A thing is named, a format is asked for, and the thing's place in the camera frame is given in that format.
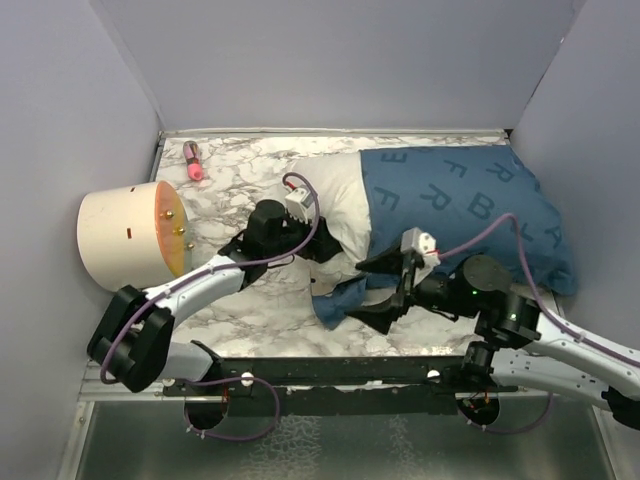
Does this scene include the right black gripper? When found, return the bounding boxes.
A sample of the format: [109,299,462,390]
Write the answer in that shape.
[344,233,479,332]

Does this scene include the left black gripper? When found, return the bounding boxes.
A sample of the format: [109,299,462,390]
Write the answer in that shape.
[265,206,343,263]

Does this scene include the white pillow with red logo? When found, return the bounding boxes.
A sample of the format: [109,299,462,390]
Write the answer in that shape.
[289,151,396,298]

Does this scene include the blue lettered pillowcase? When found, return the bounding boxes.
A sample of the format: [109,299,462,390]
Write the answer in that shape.
[312,146,578,329]

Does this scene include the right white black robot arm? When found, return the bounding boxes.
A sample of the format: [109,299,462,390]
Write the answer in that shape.
[348,253,639,429]

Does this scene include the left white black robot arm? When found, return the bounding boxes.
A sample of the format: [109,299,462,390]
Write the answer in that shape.
[87,200,343,395]

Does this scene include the pink small bottle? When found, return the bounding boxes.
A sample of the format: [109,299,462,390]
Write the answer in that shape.
[183,141,204,181]

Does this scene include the cream cylinder with orange lid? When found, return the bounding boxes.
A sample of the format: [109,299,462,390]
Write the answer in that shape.
[76,181,193,292]

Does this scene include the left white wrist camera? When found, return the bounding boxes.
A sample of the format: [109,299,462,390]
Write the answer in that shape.
[284,186,318,225]

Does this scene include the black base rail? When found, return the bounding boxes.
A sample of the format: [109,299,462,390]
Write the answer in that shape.
[163,355,515,417]

